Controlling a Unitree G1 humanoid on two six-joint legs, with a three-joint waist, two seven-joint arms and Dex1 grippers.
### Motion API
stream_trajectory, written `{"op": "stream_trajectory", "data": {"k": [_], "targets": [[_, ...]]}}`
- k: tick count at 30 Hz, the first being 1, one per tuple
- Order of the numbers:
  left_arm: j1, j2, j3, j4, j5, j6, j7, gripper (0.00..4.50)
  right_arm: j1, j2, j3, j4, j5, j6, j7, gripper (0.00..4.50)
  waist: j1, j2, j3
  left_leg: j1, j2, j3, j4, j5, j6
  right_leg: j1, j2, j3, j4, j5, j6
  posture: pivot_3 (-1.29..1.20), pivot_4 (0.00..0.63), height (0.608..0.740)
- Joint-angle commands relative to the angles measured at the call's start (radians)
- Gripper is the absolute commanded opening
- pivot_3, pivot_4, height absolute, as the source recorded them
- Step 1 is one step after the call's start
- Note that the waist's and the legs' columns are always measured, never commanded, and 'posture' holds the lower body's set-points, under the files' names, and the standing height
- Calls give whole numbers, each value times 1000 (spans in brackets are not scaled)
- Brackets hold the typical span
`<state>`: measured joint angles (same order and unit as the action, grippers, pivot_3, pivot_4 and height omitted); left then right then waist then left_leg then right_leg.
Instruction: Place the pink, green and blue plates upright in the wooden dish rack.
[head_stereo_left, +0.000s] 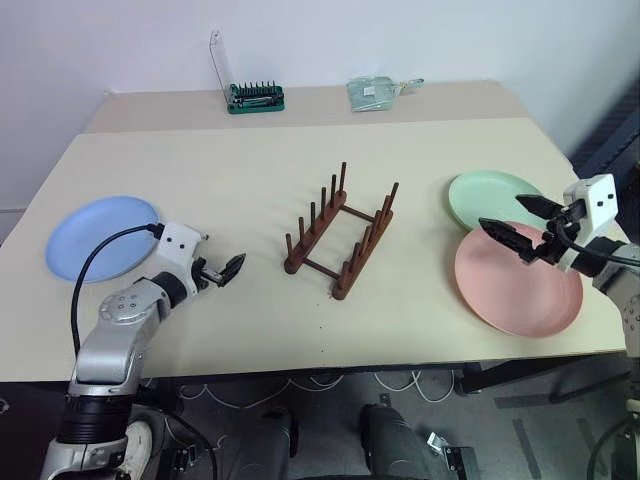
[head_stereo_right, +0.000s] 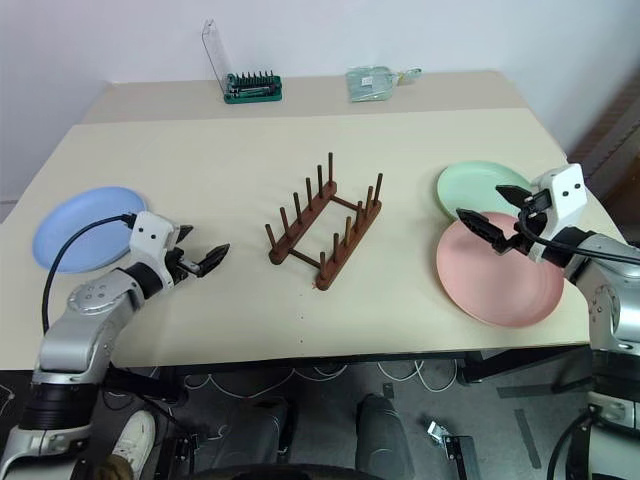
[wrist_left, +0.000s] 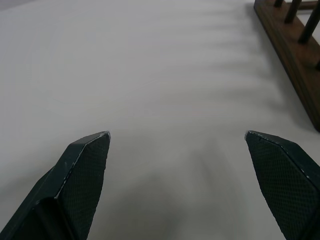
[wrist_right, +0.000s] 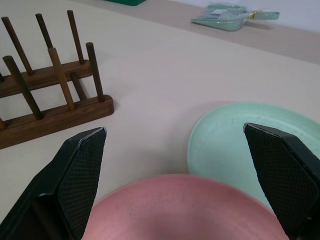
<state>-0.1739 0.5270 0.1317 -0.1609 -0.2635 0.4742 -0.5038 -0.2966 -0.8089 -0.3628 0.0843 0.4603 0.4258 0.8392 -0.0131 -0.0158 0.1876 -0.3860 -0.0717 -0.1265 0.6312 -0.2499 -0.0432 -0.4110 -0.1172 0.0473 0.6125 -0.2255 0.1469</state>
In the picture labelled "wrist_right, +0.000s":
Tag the dark green box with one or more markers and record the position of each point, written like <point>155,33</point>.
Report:
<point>125,2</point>

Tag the red plate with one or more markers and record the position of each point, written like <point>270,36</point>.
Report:
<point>180,210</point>

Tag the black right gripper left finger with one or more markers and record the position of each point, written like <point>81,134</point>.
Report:
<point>75,175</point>

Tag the pale green dustpan set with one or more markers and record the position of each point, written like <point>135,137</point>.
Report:
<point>232,16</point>

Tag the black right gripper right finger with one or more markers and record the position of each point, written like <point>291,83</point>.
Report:
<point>282,175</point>

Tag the wooden dish rack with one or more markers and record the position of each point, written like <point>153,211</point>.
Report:
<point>57,92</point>

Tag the green plate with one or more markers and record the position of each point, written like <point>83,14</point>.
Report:
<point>220,140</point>

